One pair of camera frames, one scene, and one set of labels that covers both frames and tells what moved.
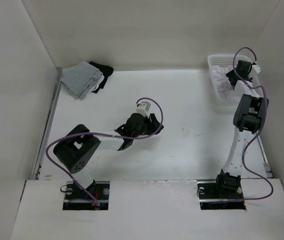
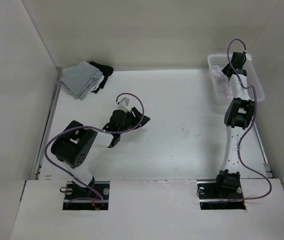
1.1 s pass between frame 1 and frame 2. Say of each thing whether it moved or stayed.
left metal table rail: stayed
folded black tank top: stayed
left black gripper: moved
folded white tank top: stayed
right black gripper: moved
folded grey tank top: stayed
